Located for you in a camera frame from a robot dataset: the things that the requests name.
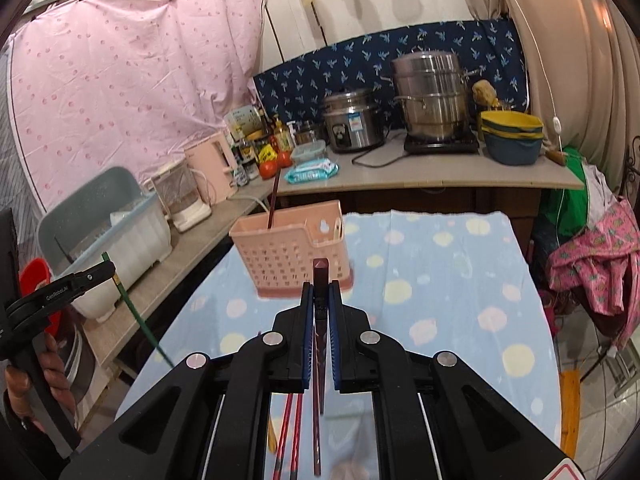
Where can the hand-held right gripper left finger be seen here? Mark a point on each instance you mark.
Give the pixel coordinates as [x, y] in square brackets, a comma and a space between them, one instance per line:
[307, 335]

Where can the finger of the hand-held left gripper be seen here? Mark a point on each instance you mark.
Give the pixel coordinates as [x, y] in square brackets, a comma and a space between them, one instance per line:
[75, 282]

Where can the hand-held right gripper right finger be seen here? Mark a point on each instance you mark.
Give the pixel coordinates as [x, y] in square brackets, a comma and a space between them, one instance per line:
[335, 335]

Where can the dark red chopstick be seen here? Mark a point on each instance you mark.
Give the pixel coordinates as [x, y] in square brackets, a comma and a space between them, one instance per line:
[320, 272]
[273, 200]

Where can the green chopstick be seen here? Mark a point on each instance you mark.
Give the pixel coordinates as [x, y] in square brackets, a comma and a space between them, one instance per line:
[132, 310]

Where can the pink plastic utensil basket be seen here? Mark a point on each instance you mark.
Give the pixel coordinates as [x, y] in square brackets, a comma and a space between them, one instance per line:
[280, 260]

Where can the person's left hand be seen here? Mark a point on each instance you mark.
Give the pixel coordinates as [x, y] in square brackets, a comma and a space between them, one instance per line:
[56, 375]

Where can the grey metal pot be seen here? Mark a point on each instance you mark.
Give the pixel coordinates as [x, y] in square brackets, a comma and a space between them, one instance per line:
[77, 360]

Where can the red bucket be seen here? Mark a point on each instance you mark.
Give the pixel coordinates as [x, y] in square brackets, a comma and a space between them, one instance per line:
[35, 272]

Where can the grey-blue lidded dish box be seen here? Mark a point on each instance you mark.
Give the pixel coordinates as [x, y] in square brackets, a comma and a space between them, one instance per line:
[125, 250]

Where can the light blue dotted tablecloth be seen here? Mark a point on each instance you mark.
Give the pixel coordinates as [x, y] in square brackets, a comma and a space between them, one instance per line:
[425, 285]

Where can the brown wooden cabinet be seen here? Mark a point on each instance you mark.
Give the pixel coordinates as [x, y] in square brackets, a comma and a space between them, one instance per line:
[425, 200]

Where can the blue wet wipes pack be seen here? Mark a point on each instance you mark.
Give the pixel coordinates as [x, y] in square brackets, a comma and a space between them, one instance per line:
[310, 171]

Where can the red tomato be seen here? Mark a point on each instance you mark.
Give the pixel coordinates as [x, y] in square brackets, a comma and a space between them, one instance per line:
[284, 159]
[267, 170]

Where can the pink electric kettle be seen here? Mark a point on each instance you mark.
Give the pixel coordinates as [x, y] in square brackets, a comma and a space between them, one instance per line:
[210, 170]

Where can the clear plastic food container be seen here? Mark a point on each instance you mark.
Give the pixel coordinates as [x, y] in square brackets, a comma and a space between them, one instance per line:
[307, 152]

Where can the clear seasoning bottle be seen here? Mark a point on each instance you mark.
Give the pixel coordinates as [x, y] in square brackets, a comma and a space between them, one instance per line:
[244, 160]

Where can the jar with yellow label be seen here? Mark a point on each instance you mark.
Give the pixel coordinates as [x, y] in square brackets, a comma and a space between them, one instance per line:
[265, 150]

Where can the pink dotted curtain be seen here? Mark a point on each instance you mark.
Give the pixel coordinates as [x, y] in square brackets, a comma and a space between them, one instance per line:
[125, 85]

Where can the steel rice cooker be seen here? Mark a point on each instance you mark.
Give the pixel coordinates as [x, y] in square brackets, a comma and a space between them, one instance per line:
[352, 125]

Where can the black induction cooker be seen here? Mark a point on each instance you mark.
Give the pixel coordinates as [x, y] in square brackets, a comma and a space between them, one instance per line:
[450, 146]

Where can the dark sauce bottle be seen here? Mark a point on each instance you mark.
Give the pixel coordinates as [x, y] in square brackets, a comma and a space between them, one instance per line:
[263, 117]

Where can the white and green carton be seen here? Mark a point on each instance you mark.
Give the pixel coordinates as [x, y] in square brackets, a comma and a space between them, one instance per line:
[240, 121]

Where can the blue bowl yellow inside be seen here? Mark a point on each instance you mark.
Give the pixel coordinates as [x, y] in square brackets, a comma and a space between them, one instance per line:
[512, 152]
[510, 119]
[510, 135]

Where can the steel steamer pot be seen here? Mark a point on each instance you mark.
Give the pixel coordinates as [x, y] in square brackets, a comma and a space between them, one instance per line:
[430, 95]

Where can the green cloth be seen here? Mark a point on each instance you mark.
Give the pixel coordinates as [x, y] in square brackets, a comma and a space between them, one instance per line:
[565, 210]

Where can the pink patterned garment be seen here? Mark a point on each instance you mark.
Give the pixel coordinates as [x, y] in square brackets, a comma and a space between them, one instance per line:
[595, 270]

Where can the navy floral cloth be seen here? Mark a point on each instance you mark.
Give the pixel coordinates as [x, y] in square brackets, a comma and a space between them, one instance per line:
[350, 65]

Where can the brown loofah sponge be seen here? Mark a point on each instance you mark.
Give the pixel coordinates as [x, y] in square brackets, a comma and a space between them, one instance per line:
[484, 91]

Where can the white garment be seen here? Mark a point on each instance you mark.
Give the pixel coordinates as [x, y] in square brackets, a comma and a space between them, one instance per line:
[602, 190]

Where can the beige curtain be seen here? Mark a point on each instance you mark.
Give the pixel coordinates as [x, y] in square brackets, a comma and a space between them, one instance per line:
[575, 60]

